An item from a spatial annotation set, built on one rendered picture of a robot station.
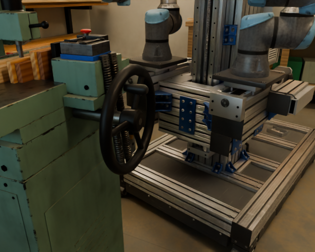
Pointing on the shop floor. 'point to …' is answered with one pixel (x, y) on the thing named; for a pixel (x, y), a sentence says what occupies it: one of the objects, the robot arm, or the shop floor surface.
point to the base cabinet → (59, 206)
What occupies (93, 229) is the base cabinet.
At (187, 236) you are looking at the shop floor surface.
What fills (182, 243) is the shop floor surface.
